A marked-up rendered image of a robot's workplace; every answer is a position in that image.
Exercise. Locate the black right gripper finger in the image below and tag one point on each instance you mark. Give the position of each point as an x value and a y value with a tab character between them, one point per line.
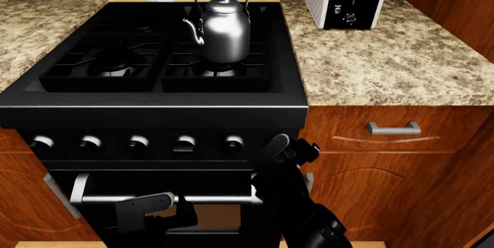
303	151
275	148

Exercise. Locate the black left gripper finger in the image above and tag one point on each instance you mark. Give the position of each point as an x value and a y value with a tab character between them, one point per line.
135	210
187	214

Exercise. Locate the black stove knob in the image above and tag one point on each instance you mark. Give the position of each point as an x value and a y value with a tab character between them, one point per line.
233	143
137	142
89	143
40	143
184	143

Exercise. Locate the round gas burner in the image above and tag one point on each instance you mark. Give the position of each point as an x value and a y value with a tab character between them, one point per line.
220	72
112	69
145	29

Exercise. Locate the black gas stove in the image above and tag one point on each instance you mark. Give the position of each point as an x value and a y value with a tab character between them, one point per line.
154	114

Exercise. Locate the wooden drawer front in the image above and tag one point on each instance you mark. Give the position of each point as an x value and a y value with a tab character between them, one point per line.
347	120

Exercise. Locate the wooden cabinet door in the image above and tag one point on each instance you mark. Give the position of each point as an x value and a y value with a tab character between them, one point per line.
23	190
370	196

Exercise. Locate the black cast iron grate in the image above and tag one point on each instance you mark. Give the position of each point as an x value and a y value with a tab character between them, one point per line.
216	84
96	83

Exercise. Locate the silver metal kettle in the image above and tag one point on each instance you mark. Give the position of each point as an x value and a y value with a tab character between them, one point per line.
225	30

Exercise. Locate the tall wooden cabinet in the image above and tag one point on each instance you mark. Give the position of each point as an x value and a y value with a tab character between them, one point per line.
455	1

